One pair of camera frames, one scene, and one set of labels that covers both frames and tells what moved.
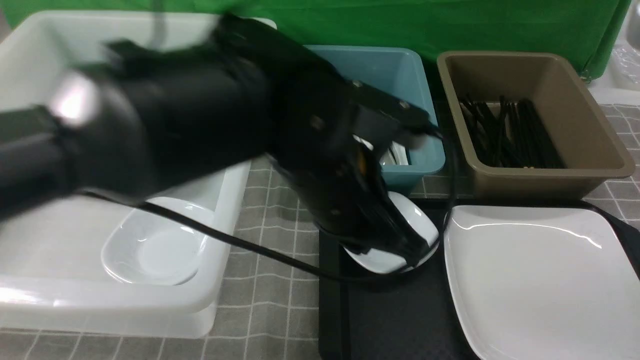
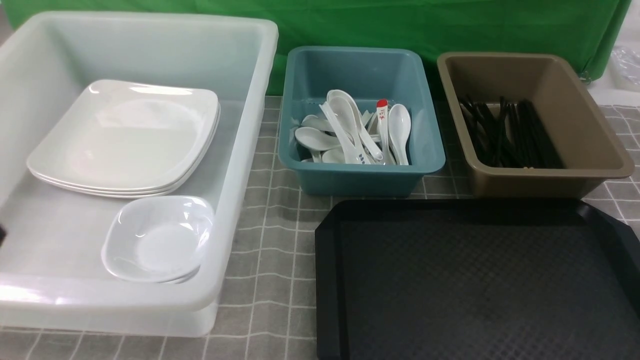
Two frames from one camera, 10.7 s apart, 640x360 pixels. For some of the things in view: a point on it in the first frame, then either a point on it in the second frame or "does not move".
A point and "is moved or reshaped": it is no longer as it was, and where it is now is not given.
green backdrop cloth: [583, 31] does not move
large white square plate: [543, 282] is moved or reshaped
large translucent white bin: [86, 266] does not move
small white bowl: [418, 221] → [159, 239]
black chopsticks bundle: [509, 134] does not move
